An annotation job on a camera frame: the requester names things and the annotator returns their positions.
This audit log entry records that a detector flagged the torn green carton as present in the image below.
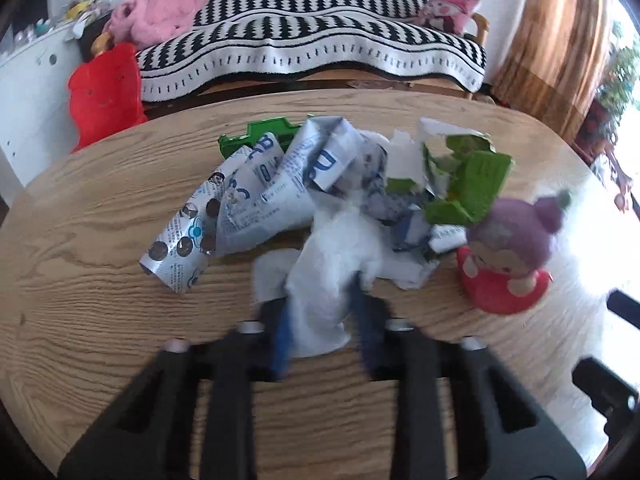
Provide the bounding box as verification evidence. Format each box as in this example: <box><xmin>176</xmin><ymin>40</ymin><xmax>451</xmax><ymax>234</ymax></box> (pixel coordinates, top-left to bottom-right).
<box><xmin>385</xmin><ymin>117</ymin><xmax>515</xmax><ymax>288</ymax></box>

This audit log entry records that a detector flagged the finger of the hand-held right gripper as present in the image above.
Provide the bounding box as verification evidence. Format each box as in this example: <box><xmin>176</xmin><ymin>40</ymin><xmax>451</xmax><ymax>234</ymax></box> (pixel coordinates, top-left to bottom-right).
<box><xmin>571</xmin><ymin>357</ymin><xmax>640</xmax><ymax>456</ymax></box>
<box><xmin>606</xmin><ymin>289</ymin><xmax>640</xmax><ymax>332</ymax></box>

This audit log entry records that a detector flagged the row of small bottles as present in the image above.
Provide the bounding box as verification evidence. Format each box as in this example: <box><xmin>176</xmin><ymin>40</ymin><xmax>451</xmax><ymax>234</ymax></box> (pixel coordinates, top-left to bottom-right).
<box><xmin>12</xmin><ymin>20</ymin><xmax>51</xmax><ymax>48</ymax></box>

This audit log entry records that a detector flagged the blue white wrapper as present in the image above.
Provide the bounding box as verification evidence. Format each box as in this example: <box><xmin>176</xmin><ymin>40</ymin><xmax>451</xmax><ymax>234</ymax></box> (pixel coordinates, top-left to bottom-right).
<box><xmin>140</xmin><ymin>115</ymin><xmax>391</xmax><ymax>293</ymax></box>

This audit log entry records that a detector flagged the purple red plush toy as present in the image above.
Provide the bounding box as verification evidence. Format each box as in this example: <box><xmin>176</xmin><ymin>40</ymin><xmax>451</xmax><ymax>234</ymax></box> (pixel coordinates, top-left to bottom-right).
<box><xmin>456</xmin><ymin>190</ymin><xmax>573</xmax><ymax>316</ymax></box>

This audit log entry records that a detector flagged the pile of toys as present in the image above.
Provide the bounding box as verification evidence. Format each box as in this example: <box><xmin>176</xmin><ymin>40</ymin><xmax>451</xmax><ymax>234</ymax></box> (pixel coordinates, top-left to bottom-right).
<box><xmin>62</xmin><ymin>0</ymin><xmax>111</xmax><ymax>36</ymax></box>

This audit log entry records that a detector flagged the potted plant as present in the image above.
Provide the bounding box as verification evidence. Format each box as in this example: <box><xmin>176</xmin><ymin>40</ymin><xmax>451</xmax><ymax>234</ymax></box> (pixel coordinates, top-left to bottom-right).
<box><xmin>575</xmin><ymin>20</ymin><xmax>640</xmax><ymax>216</ymax></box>

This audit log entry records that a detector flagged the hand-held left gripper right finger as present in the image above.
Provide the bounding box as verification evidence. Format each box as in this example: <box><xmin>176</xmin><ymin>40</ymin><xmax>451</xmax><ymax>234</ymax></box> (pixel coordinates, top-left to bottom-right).
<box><xmin>350</xmin><ymin>272</ymin><xmax>588</xmax><ymax>480</ymax></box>

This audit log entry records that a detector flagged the black white striped sofa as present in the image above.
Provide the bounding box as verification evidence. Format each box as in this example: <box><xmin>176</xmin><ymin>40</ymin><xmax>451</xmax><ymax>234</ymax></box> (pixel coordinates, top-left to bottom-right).
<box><xmin>135</xmin><ymin>0</ymin><xmax>488</xmax><ymax>103</ymax></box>

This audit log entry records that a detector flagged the pink fleece cloth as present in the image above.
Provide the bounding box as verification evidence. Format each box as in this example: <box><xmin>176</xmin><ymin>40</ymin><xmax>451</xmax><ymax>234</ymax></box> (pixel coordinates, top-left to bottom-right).
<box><xmin>102</xmin><ymin>0</ymin><xmax>211</xmax><ymax>46</ymax></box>

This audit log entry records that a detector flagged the white cabinet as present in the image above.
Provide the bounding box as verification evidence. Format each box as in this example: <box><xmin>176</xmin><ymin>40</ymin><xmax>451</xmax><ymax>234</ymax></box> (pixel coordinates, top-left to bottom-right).
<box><xmin>0</xmin><ymin>20</ymin><xmax>101</xmax><ymax>191</ymax></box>

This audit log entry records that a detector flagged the green plastic toy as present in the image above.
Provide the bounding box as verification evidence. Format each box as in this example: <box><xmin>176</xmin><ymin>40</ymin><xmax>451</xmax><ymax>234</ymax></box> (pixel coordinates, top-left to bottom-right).
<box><xmin>218</xmin><ymin>116</ymin><xmax>301</xmax><ymax>158</ymax></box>

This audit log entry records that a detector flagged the red bag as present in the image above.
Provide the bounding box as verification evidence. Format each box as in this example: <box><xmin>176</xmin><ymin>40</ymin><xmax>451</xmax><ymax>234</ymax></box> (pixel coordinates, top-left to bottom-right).
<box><xmin>67</xmin><ymin>42</ymin><xmax>148</xmax><ymax>153</ymax></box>

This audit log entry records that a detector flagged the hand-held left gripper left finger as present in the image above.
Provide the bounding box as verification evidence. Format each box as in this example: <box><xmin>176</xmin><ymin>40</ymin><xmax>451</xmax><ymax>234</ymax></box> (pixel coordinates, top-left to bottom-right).
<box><xmin>57</xmin><ymin>301</ymin><xmax>294</xmax><ymax>480</ymax></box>

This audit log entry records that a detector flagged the wooden sofa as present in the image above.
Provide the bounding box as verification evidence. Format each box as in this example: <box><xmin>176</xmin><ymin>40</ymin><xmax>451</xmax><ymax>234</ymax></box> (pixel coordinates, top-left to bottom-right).
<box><xmin>135</xmin><ymin>0</ymin><xmax>493</xmax><ymax>106</ymax></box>

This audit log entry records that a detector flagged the pink cartoon cushion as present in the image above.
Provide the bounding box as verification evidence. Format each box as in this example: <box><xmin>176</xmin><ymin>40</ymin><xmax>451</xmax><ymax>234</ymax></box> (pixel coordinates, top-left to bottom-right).
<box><xmin>412</xmin><ymin>0</ymin><xmax>482</xmax><ymax>36</ymax></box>

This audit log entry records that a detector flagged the white tissue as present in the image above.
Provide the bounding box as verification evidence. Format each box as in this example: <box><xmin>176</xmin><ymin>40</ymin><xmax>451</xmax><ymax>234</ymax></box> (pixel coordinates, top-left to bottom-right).
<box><xmin>251</xmin><ymin>195</ymin><xmax>396</xmax><ymax>358</ymax></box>

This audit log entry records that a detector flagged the brown curtain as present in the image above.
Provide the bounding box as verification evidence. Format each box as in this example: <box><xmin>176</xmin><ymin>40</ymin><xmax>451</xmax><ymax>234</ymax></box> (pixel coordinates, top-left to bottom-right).
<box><xmin>487</xmin><ymin>0</ymin><xmax>613</xmax><ymax>136</ymax></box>

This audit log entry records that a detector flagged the wooden table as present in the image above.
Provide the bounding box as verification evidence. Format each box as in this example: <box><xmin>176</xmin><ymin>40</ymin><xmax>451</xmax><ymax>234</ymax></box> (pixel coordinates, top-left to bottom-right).
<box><xmin>0</xmin><ymin>89</ymin><xmax>626</xmax><ymax>480</ymax></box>

